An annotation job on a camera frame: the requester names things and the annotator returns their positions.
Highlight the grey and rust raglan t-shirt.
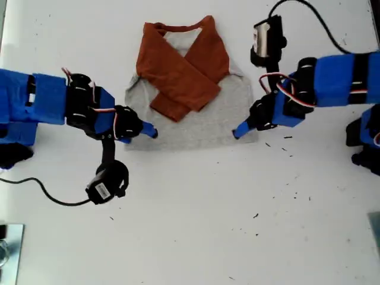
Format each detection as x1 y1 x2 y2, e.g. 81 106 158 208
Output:
123 15 259 151

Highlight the shiny steel plate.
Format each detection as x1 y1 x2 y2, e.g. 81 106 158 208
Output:
0 224 25 285

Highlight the short black camera stalk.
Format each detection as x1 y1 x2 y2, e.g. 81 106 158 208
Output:
100 138 117 166
265 59 283 96

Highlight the red white black servo wire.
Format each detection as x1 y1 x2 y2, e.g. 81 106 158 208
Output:
61 67 119 139
258 73 317 109

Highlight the black camera cable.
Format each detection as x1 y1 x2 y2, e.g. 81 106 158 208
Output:
268 0 354 55
0 177 91 207

